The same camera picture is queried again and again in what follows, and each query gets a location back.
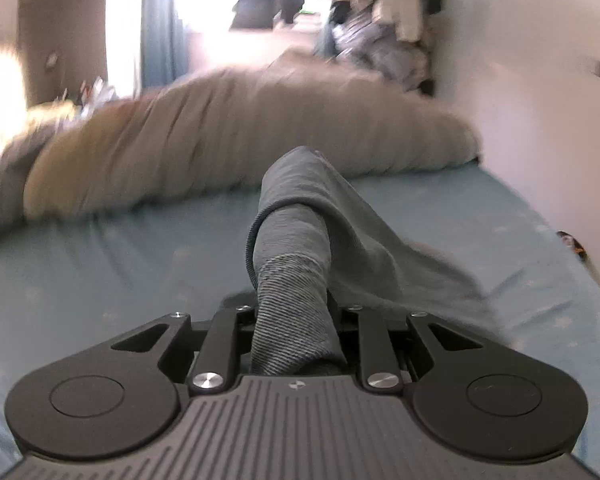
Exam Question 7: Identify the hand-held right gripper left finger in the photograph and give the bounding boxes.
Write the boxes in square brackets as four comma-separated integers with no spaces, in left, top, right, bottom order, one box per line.
[110,305,258,395]

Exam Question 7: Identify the blue curtain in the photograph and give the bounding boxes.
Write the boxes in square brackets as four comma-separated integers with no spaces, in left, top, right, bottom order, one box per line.
[141,0,188,97]

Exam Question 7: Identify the pile of mixed clothes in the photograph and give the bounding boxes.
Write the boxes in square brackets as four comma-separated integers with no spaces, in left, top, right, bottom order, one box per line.
[312,0,443,93]

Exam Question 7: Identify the beige bedside cabinet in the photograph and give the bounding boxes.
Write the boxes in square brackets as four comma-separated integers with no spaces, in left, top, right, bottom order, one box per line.
[17,0,108,108]

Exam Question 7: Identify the bed with light blue sheet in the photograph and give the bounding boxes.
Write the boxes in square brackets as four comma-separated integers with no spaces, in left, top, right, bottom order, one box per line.
[0,157,600,480]

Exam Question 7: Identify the beige quilted blanket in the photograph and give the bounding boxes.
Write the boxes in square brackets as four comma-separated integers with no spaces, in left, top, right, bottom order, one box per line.
[0,50,483,243]

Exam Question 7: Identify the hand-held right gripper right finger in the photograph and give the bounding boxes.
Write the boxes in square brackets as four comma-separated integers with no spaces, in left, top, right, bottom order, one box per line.
[332,304,483,395]

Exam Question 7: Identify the small dark object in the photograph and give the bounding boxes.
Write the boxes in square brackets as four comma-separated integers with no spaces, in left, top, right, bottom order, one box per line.
[556,230,590,263]

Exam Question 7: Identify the blue denim drawstring pants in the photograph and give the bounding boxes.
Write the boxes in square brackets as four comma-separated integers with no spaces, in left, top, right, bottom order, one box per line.
[220,146,503,377]

